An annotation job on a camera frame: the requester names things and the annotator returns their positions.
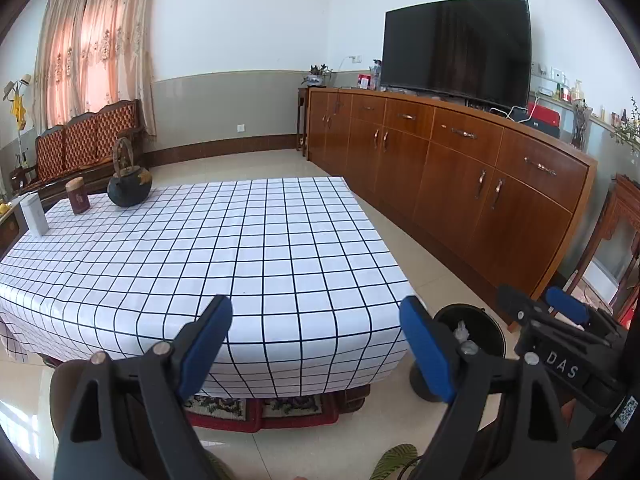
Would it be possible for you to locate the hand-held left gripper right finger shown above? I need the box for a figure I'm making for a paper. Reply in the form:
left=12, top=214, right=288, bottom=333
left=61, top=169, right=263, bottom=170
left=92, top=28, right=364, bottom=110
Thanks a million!
left=399, top=295, right=576, bottom=480

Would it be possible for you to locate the black set-top device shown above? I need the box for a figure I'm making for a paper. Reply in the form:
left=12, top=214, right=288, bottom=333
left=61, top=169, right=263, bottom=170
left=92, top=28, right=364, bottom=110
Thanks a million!
left=515, top=110, right=560, bottom=137

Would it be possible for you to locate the red patterned rug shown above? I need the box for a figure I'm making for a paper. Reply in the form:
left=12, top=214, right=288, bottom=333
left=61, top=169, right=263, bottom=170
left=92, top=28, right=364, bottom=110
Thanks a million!
left=182, top=394, right=346, bottom=433

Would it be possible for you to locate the peach embroidered curtain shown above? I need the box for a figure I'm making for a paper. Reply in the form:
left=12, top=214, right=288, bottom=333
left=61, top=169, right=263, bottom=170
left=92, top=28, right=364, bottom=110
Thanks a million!
left=32, top=0, right=158, bottom=138

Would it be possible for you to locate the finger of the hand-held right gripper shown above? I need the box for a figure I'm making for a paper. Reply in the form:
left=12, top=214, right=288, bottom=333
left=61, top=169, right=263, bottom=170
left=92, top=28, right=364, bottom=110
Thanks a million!
left=496, top=284, right=551, bottom=327
left=545, top=286, right=622, bottom=341

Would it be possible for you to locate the glass vase with twigs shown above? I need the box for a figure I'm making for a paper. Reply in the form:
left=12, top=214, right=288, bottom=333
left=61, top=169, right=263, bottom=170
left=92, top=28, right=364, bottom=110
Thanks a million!
left=570, top=100, right=593, bottom=150

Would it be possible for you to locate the wooden sofa bench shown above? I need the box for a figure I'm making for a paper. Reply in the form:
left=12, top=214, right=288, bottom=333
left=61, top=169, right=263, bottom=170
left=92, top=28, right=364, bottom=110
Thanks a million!
left=10, top=99, right=146, bottom=206

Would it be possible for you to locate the black iron teapot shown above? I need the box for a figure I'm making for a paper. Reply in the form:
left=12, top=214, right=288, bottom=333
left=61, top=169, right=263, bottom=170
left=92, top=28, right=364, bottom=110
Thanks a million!
left=107, top=137, right=152, bottom=208

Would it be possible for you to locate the black television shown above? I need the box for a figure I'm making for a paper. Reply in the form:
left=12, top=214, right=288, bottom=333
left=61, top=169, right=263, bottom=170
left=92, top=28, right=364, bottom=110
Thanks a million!
left=381, top=0, right=532, bottom=110

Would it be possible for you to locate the coat rack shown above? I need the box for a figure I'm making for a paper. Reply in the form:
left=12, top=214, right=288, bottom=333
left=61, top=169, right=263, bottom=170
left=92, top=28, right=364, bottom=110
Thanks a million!
left=2, top=74, right=32, bottom=181

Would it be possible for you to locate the white flat box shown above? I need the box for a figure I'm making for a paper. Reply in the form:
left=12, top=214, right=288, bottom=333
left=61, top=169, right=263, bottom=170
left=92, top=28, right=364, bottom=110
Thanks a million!
left=582, top=255, right=626, bottom=301

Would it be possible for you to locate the red box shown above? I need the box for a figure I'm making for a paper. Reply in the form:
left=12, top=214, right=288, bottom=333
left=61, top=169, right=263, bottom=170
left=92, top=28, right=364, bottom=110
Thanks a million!
left=527, top=101, right=562, bottom=128

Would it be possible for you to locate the small potted plant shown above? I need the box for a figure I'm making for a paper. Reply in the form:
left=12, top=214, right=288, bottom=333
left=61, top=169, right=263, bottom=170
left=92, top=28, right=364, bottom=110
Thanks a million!
left=301, top=64, right=333, bottom=88

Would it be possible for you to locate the white upright box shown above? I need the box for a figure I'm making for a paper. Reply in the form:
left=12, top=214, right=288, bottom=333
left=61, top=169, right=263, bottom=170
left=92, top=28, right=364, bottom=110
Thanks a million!
left=19, top=194, right=50, bottom=238

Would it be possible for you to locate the wooden side table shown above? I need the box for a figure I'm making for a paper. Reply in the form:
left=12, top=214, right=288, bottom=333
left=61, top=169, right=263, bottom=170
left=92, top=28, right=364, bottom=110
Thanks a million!
left=0, top=200, right=21, bottom=256

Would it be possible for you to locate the green patterned slipper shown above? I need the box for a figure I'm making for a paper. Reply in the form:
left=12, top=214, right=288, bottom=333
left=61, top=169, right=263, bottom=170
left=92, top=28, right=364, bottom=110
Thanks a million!
left=370, top=444, right=418, bottom=480

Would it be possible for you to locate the black trash bin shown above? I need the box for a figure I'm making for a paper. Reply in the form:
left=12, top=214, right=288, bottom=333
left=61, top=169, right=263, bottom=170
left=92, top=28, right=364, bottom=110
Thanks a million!
left=409, top=302, right=506, bottom=403

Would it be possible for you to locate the brown tea tin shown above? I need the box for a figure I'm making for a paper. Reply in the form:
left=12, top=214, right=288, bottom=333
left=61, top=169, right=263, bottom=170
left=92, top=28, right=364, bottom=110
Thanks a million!
left=65, top=177, right=91, bottom=216

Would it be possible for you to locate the wooden sideboard cabinet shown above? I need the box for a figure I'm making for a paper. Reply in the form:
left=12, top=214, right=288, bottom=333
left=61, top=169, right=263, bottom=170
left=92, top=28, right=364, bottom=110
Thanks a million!
left=298, top=86, right=599, bottom=333

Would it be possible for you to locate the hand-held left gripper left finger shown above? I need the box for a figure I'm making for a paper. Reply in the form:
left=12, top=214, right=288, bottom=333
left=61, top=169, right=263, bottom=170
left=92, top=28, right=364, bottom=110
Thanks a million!
left=52, top=294, right=234, bottom=480

